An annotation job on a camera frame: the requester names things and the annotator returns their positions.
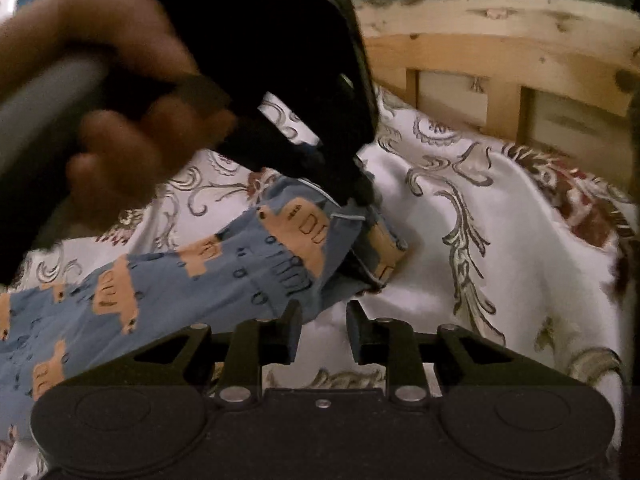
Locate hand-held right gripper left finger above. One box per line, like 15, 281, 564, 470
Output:
119, 300, 304, 406

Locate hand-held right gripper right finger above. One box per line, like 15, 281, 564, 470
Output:
346, 300, 532, 406

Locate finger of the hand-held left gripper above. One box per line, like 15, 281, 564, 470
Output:
299, 149, 384, 209

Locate blue pants with orange print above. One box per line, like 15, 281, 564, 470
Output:
0, 175, 408, 436

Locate person's left hand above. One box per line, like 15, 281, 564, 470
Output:
0, 0, 237, 202

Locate white floral bedspread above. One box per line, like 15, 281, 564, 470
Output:
0, 85, 636, 480

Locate wooden bed frame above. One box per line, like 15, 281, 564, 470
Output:
352, 0, 640, 196

